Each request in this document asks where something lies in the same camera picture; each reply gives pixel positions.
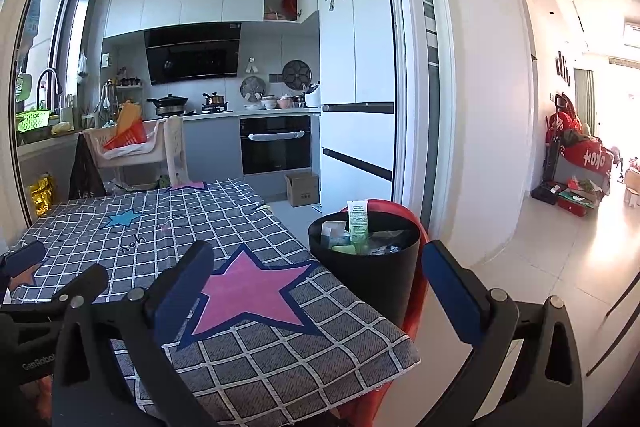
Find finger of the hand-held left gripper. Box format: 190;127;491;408
0;239;47;304
0;263;110;324

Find black hanging garment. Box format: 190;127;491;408
68;134;107;200

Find spice rack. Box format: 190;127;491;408
105;77;146;128

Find dark round moulded pan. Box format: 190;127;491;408
281;59;312;90

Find grey kitchen counter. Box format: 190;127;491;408
182;109;321;202

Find metal kitchen faucet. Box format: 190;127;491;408
36;68;63;108

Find orange board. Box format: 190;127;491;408
115;101;143;138

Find red gift bags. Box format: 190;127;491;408
544;92;616;195

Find black wok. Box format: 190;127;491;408
146;93;190;115

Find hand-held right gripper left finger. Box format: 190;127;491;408
51;239;216;427

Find white refrigerator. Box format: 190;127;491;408
316;0;401;218

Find gold foil bag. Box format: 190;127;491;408
29;174;56;218

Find red chair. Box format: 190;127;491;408
345;199;431;427

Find white plastic cart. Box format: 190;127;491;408
82;115;190;192

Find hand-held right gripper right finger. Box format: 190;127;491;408
415;239;586;427

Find black range hood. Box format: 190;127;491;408
143;22;242;86

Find green white carton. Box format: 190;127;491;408
320;221;351;249

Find grey checked star tablecloth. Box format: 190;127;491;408
10;179;422;427

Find brown cardboard box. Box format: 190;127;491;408
285;172;321;208

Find red plastic basket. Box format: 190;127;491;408
103;127;148;151

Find red gift box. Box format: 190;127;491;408
557;189;603;218

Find green plastic basket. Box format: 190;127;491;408
15;109;53;132

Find black trash bin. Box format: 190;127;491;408
307;212;422;330

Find grey round hanging pan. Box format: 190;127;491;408
240;76;266;102

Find black built-in oven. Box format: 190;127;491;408
239;115;312;175

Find white green tube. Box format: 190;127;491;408
346;201;371;255

